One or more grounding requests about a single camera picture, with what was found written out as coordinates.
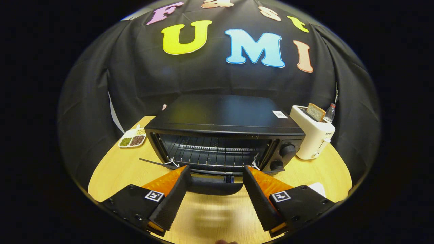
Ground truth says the white square plate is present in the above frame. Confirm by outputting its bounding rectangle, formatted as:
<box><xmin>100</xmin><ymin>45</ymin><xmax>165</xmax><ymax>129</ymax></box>
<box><xmin>307</xmin><ymin>182</ymin><xmax>327</xmax><ymax>199</ymax></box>

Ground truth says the clear water bottle red label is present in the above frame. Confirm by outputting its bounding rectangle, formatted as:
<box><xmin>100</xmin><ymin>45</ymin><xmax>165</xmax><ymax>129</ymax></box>
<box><xmin>324</xmin><ymin>103</ymin><xmax>337</xmax><ymax>123</ymax></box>

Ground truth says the white divided dish of beans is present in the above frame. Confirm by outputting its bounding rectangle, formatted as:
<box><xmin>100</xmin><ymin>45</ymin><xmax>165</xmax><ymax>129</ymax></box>
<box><xmin>118</xmin><ymin>124</ymin><xmax>147</xmax><ymax>148</ymax></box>

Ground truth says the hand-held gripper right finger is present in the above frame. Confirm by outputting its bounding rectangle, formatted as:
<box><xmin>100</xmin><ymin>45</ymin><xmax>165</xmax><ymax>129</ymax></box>
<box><xmin>242</xmin><ymin>165</ymin><xmax>339</xmax><ymax>238</ymax></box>

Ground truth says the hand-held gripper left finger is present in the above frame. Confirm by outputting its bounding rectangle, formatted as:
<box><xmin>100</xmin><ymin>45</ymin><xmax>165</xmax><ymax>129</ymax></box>
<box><xmin>98</xmin><ymin>165</ymin><xmax>191</xmax><ymax>237</ymax></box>

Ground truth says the brown bread slice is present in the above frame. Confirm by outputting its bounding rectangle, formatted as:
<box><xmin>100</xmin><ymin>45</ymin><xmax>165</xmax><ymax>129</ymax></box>
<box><xmin>307</xmin><ymin>103</ymin><xmax>327</xmax><ymax>123</ymax></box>

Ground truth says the black toaster oven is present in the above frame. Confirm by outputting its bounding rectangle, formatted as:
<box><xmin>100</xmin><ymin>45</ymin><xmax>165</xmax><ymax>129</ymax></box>
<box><xmin>145</xmin><ymin>94</ymin><xmax>305</xmax><ymax>196</ymax></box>

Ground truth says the white pop-up toaster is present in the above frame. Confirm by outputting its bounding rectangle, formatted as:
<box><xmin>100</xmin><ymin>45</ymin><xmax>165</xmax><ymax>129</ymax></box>
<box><xmin>289</xmin><ymin>103</ymin><xmax>336</xmax><ymax>160</ymax></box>

